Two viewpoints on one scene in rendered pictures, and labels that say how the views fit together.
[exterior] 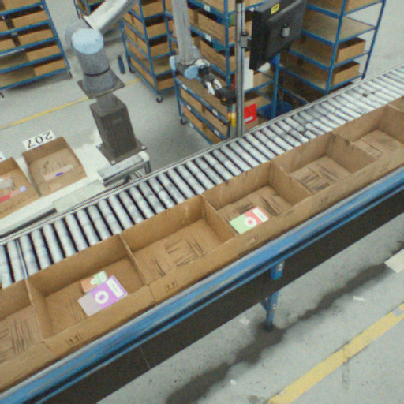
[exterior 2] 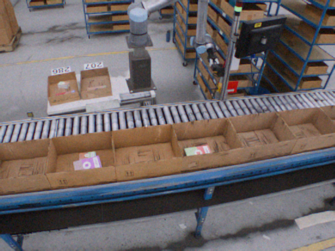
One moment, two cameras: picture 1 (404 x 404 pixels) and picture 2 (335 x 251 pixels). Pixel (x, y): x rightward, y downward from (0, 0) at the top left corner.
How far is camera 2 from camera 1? 32 cm
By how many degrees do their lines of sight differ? 10
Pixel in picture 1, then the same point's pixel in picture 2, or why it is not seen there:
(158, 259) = (130, 157)
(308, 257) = (234, 193)
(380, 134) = (311, 126)
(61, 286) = (68, 152)
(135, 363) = (95, 216)
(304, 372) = not seen: outside the picture
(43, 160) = (91, 78)
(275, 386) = not seen: outside the picture
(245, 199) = (203, 138)
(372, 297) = (276, 239)
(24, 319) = (42, 162)
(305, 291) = (232, 221)
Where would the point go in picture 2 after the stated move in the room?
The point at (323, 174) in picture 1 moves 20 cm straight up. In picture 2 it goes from (262, 140) to (270, 119)
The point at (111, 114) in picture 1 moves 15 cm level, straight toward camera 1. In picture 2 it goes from (139, 61) to (137, 69)
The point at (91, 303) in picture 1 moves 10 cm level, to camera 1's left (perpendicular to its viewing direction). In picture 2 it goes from (79, 166) to (65, 162)
